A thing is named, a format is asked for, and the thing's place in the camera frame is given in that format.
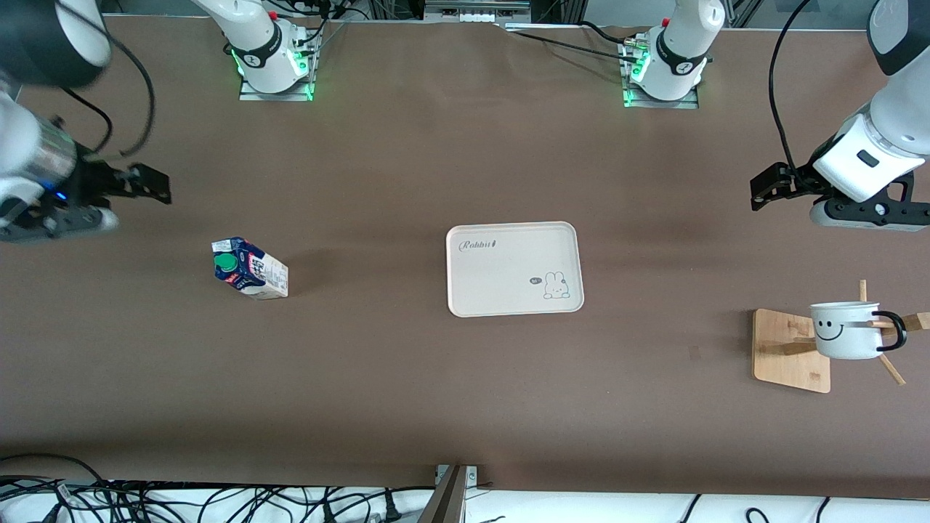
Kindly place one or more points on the wooden mug stand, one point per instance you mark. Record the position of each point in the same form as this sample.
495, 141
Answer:
788, 359

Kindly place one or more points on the aluminium profile bar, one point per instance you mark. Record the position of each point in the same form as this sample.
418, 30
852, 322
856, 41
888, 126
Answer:
447, 501

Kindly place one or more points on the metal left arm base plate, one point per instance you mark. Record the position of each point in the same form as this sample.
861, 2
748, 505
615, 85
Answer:
690, 102

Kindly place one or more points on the grey device at table edge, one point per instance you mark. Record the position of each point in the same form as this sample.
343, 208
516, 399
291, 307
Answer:
476, 13

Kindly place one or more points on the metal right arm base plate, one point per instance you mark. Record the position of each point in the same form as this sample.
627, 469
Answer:
251, 95

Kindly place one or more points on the grey metal bracket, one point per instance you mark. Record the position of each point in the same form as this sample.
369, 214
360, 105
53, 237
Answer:
472, 476

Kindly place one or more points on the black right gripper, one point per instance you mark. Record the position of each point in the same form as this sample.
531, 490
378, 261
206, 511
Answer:
93, 179

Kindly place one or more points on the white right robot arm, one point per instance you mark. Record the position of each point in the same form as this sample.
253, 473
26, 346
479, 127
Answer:
254, 36

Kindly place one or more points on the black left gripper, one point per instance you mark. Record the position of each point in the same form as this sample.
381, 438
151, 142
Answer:
798, 179

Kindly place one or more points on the cream rabbit print tray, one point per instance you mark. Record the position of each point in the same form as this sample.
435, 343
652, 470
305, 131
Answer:
501, 280

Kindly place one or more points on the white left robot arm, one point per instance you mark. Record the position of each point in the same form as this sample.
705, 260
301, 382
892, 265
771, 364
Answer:
901, 116

